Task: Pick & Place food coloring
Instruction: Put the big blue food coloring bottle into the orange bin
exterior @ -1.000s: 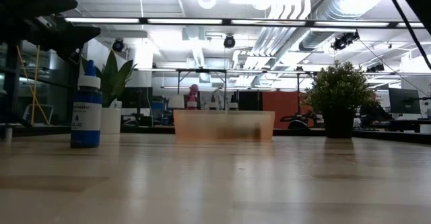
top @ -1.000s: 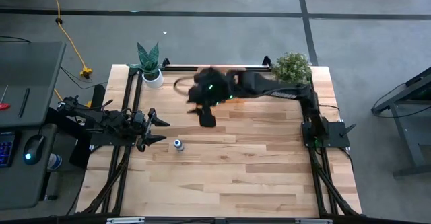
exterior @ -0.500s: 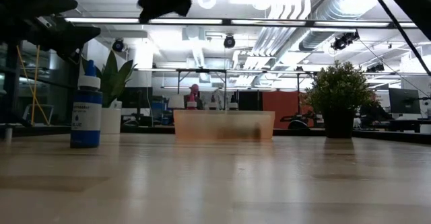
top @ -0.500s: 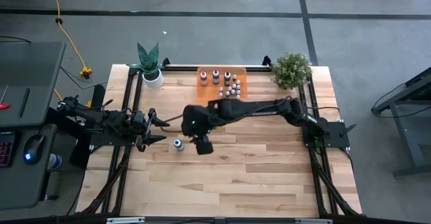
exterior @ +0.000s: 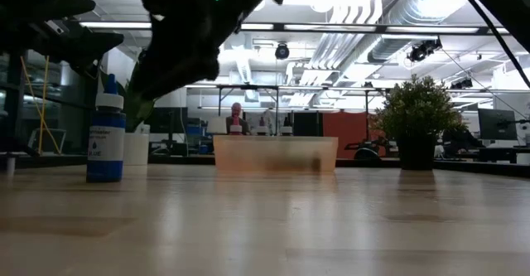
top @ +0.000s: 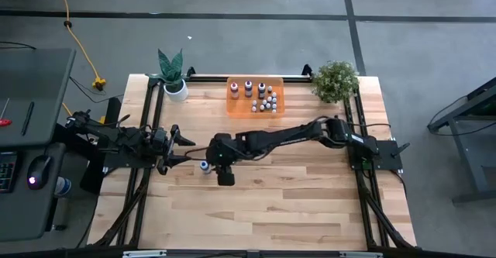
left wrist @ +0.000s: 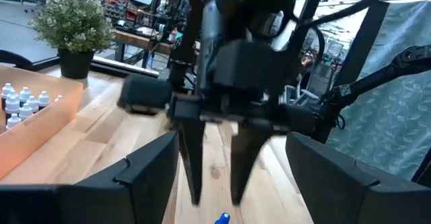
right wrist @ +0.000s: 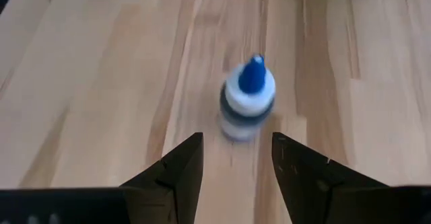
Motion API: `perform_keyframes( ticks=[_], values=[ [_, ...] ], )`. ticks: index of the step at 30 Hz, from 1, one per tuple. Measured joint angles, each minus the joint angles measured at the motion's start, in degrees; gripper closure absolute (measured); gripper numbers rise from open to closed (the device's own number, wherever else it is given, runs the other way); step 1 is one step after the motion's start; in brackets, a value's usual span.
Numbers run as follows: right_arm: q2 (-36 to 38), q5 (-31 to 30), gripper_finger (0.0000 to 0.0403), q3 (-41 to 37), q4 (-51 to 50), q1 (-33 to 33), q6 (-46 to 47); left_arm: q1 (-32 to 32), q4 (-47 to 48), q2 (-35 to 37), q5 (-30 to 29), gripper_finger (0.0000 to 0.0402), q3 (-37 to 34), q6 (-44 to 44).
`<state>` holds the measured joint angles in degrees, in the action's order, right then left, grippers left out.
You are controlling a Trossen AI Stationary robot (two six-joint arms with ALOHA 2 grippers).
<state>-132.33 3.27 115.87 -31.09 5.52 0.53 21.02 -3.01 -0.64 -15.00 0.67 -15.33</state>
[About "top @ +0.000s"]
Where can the black pen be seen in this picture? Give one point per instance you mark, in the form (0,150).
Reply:
(28,118)

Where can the keyboard with blue lit keys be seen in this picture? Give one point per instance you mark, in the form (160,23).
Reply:
(7,173)

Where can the black computer mouse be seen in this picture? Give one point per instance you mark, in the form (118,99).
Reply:
(38,169)

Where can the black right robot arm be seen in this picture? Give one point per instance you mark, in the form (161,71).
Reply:
(294,134)

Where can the small purple dropper bottle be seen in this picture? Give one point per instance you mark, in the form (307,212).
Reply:
(254,103)

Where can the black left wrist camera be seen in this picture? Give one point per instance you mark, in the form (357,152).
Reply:
(159,138)

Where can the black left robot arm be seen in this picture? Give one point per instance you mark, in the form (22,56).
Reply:
(120,140)

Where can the snake plant white pot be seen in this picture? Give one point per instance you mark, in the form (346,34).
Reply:
(176,91)

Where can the orange translucent plastic bin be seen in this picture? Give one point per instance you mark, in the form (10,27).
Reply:
(240,109)

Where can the silver aluminium bracket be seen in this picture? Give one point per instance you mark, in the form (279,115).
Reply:
(145,253)
(360,254)

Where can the red round object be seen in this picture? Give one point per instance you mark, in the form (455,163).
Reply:
(4,122)

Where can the dark grey desk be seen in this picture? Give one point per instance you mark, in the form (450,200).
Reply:
(38,80)

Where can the white and blue cup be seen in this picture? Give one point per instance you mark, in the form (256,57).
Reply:
(63,186)

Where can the large purple food colouring bottle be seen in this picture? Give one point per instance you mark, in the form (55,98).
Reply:
(248,88)

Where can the large blue food colouring bottle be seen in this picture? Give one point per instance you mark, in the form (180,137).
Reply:
(205,167)

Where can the grey metal table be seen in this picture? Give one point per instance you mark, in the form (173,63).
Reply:
(463,153)

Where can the bushy green plant black pot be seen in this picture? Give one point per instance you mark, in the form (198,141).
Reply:
(335,81)

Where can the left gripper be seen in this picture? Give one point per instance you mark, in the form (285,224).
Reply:
(164,161)

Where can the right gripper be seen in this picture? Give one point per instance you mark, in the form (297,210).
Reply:
(224,161)

